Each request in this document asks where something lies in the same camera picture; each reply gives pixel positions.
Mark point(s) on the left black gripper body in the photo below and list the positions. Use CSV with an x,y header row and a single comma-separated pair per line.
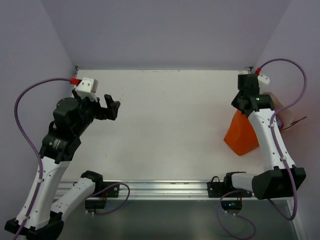
x,y
100,110

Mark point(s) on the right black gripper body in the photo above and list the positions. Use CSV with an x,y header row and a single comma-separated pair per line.
x,y
235,102

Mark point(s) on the orange paper bag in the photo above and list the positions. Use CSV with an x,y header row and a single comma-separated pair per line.
x,y
248,130

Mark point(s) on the purple Fox's candy bag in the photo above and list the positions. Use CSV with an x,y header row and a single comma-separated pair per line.
x,y
279,123

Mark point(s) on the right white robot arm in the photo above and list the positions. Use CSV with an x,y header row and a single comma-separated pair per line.
x,y
281,177

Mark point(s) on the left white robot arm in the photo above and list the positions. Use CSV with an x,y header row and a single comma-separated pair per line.
x,y
43,218

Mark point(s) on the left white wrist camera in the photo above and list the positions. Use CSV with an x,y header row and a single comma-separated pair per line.
x,y
85,87

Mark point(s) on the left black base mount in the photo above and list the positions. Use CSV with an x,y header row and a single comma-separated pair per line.
x,y
99,201

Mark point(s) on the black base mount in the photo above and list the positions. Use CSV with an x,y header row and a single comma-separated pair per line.
x,y
99,201
216,189

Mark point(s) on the aluminium table rail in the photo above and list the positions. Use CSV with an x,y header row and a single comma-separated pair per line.
x,y
164,190

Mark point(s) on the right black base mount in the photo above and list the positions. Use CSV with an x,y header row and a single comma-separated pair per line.
x,y
216,189

